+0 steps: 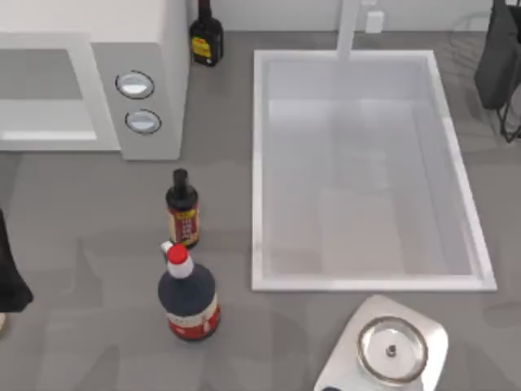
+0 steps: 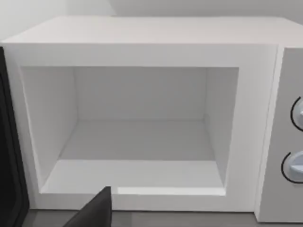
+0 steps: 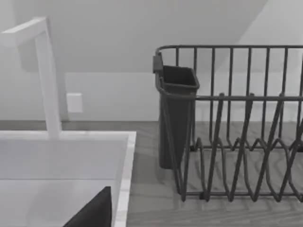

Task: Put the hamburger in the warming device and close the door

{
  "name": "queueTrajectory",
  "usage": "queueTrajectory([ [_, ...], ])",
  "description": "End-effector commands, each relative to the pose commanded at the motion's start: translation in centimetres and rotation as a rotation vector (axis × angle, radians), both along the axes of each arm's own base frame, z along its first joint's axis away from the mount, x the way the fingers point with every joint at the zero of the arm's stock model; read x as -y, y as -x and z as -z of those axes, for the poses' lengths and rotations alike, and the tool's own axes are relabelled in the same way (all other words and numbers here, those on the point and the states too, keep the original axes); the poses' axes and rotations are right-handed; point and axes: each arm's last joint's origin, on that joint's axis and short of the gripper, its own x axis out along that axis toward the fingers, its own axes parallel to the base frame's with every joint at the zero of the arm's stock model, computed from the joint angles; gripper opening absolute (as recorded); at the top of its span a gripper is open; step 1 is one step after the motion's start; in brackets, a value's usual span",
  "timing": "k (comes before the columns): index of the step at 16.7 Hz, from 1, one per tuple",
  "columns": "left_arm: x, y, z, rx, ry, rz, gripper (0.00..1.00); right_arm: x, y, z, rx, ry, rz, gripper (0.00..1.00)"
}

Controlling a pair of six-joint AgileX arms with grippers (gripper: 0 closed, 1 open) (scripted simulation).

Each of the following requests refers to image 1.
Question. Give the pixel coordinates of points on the white wall socket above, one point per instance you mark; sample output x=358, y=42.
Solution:
x=374, y=22

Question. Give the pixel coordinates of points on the round metal scale pan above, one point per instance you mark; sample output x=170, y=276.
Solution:
x=392, y=350

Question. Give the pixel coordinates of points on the pale microwave oven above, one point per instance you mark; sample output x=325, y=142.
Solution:
x=169, y=81

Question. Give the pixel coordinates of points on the white sink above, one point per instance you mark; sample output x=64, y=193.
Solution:
x=358, y=183

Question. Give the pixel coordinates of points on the round grey microwave knob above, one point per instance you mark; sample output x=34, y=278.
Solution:
x=143, y=121
x=134, y=84

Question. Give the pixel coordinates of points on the dark bottle with red label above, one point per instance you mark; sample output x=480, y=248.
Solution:
x=183, y=212

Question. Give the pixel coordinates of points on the large dark bottle red cap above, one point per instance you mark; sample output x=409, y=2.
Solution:
x=188, y=299

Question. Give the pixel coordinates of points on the tall white tap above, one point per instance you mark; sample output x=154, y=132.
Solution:
x=347, y=28

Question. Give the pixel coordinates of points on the dark bottle with yellow label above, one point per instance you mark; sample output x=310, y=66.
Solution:
x=207, y=38

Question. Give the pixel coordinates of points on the pale microwave door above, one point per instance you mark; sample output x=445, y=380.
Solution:
x=97, y=106

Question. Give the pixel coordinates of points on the silver kitchen scale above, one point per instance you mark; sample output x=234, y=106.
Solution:
x=346, y=358

